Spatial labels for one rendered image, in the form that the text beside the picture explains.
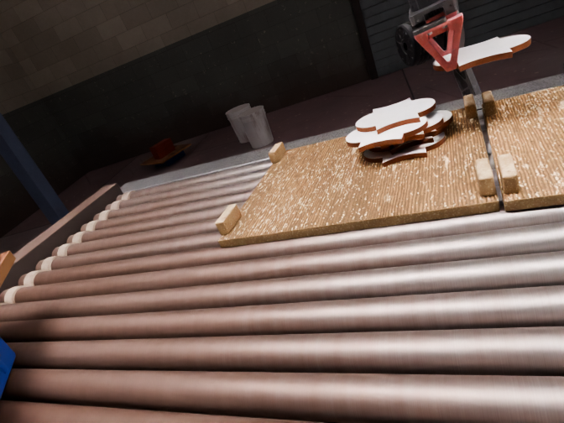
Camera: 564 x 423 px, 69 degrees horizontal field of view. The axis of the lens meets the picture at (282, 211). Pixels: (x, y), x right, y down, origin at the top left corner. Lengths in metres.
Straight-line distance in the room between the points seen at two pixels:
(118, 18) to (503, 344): 6.05
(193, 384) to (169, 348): 0.08
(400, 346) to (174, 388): 0.24
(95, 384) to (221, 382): 0.18
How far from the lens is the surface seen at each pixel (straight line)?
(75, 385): 0.61
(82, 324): 0.72
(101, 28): 6.37
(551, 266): 0.48
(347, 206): 0.62
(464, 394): 0.38
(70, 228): 1.16
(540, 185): 0.57
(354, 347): 0.43
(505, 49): 0.71
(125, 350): 0.59
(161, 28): 5.97
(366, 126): 0.73
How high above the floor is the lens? 1.23
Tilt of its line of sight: 26 degrees down
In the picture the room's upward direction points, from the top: 23 degrees counter-clockwise
